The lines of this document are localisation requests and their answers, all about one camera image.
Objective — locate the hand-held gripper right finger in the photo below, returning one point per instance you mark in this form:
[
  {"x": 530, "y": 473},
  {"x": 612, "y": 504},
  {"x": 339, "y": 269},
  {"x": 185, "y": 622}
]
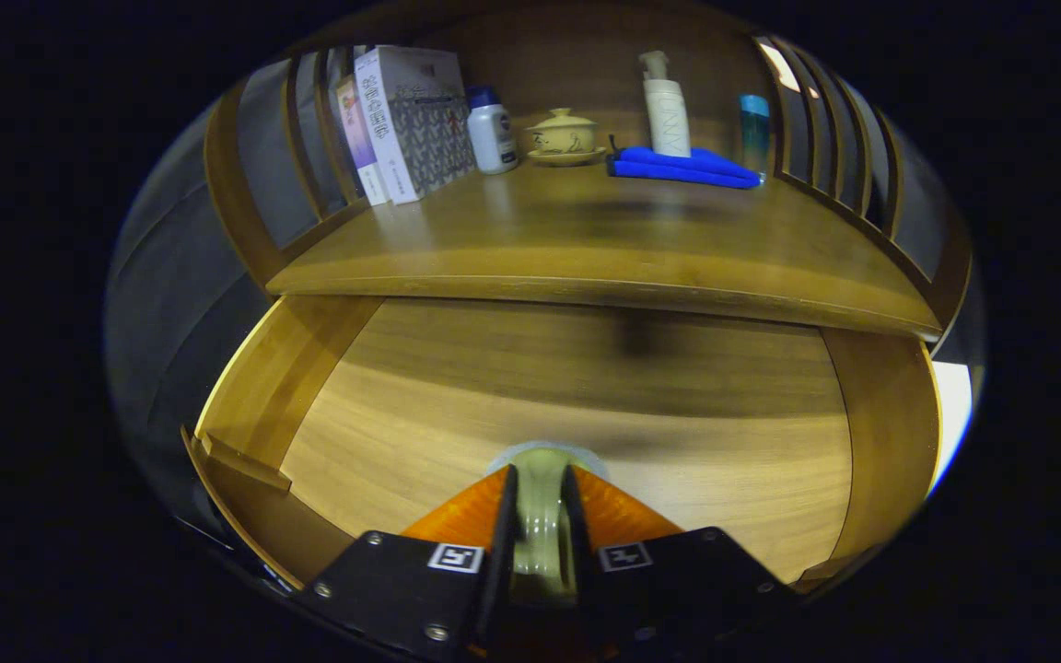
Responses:
[{"x": 583, "y": 562}]

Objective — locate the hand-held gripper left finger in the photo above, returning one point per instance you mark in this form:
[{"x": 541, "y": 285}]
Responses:
[{"x": 503, "y": 552}]

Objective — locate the green ceramic ornament grey base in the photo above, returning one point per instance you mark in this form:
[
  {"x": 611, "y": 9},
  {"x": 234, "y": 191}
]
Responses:
[{"x": 544, "y": 525}]

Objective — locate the brown wooden drawer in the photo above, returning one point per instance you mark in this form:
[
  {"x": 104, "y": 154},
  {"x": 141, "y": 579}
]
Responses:
[{"x": 586, "y": 414}]

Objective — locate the brown wooden countertop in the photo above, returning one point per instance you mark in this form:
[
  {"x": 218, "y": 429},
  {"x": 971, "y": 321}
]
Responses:
[{"x": 586, "y": 239}]

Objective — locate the brown wooden cabinet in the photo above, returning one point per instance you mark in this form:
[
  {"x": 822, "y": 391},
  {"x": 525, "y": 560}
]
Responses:
[{"x": 227, "y": 184}]

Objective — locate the folded blue cloth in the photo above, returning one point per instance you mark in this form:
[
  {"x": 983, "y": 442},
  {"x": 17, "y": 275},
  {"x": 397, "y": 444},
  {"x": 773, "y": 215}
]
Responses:
[{"x": 678, "y": 168}]

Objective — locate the white bottle with blue cap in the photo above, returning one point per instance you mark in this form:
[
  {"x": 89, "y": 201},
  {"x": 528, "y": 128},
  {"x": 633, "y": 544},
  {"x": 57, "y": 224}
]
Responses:
[{"x": 494, "y": 138}]

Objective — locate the yellow ceramic lidded teacup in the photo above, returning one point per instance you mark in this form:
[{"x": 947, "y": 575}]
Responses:
[{"x": 565, "y": 136}]

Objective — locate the thick white book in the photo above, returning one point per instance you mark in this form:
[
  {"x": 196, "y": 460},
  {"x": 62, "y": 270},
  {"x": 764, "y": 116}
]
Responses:
[{"x": 402, "y": 129}]

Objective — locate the thin purple book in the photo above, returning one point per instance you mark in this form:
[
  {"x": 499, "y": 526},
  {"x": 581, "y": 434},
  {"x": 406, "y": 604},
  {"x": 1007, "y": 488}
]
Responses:
[{"x": 360, "y": 138}]

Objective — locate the white pump bottle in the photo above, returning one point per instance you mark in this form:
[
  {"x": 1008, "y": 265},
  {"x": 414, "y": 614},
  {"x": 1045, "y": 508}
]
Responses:
[{"x": 669, "y": 120}]

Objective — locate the clear blue bottle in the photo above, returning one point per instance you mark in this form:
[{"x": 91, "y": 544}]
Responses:
[{"x": 753, "y": 133}]

